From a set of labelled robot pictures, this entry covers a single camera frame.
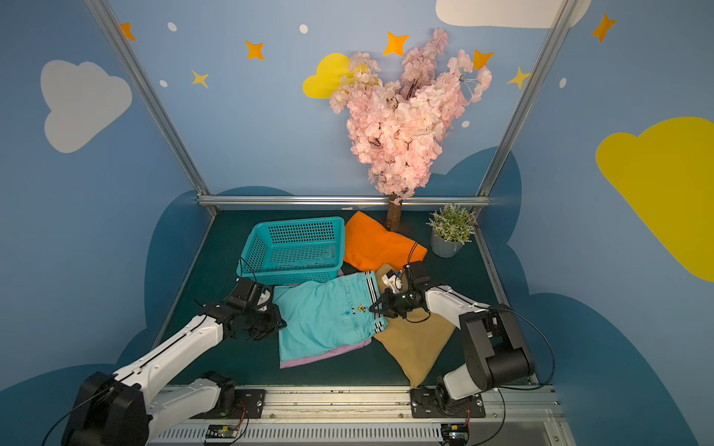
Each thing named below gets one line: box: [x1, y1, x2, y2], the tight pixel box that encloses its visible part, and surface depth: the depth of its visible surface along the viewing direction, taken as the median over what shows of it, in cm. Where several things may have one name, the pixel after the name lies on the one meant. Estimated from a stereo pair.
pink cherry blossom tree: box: [329, 27, 492, 232], surface depth 72 cm
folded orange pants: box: [343, 210, 428, 274], surface depth 109 cm
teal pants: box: [273, 271, 389, 363], surface depth 88 cm
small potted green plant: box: [425, 203, 476, 259], surface depth 98 cm
